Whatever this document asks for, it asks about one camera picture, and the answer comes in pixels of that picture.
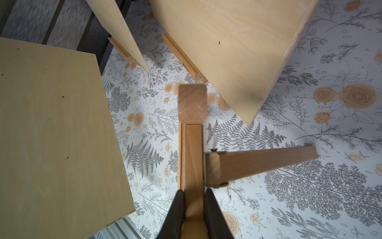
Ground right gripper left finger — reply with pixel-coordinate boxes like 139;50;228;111
156;189;186;239

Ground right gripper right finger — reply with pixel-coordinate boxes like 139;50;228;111
204;188;234;239

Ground plywood board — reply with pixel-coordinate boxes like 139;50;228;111
1;38;135;239
151;1;318;125
87;0;150;73

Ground floral table mat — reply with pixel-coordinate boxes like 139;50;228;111
102;1;382;239

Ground aluminium rail base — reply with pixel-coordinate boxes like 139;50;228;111
89;217;144;239

